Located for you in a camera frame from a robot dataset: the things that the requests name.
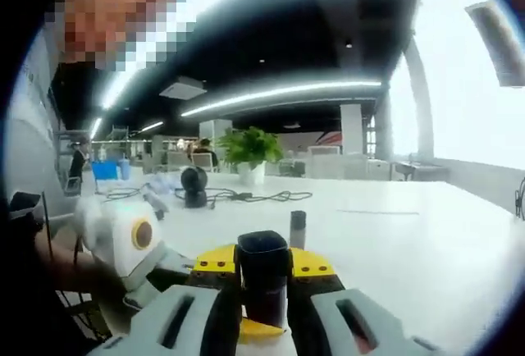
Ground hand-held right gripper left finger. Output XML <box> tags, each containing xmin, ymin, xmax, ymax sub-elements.
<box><xmin>96</xmin><ymin>243</ymin><xmax>243</xmax><ymax>356</ymax></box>

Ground clear plastic bag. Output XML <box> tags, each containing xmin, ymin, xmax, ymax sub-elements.
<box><xmin>149</xmin><ymin>173</ymin><xmax>181</xmax><ymax>193</ymax></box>

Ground grey black device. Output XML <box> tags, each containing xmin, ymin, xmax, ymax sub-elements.
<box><xmin>141</xmin><ymin>189</ymin><xmax>169</xmax><ymax>221</ymax></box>

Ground tall black bottle cap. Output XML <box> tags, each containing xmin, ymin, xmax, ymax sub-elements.
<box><xmin>236</xmin><ymin>230</ymin><xmax>294</xmax><ymax>291</ymax></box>

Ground black desk fan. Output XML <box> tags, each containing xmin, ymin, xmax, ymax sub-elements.
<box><xmin>180</xmin><ymin>167</ymin><xmax>209</xmax><ymax>208</ymax></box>

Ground white printed wall board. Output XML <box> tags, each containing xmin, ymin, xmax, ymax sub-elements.
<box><xmin>10</xmin><ymin>31</ymin><xmax>62</xmax><ymax>209</ymax></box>

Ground background office desks and chairs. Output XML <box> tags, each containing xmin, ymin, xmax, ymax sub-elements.
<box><xmin>278</xmin><ymin>144</ymin><xmax>450</xmax><ymax>183</ymax></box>

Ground potted green plant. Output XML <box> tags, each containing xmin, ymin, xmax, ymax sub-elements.
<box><xmin>215</xmin><ymin>126</ymin><xmax>285</xmax><ymax>187</ymax></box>

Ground blue plastic box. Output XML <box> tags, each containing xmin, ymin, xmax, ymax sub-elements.
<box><xmin>90</xmin><ymin>162</ymin><xmax>120</xmax><ymax>191</ymax></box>

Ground white table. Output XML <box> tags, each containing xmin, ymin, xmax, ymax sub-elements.
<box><xmin>57</xmin><ymin>171</ymin><xmax>525</xmax><ymax>356</ymax></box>

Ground black power cable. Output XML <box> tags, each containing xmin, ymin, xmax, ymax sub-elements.
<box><xmin>174</xmin><ymin>189</ymin><xmax>313</xmax><ymax>209</ymax></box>

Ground small dark cosmetic bottle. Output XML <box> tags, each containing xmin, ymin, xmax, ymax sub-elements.
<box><xmin>290</xmin><ymin>210</ymin><xmax>308</xmax><ymax>249</ymax></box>

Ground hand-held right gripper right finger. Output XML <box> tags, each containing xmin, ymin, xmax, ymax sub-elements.
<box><xmin>286</xmin><ymin>247</ymin><xmax>442</xmax><ymax>356</ymax></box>

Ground black wall monitor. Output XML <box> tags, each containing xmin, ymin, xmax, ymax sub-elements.
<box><xmin>465</xmin><ymin>1</ymin><xmax>525</xmax><ymax>86</ymax></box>

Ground ceiling air vent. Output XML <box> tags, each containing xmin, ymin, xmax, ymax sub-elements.
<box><xmin>158</xmin><ymin>76</ymin><xmax>208</xmax><ymax>99</ymax></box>

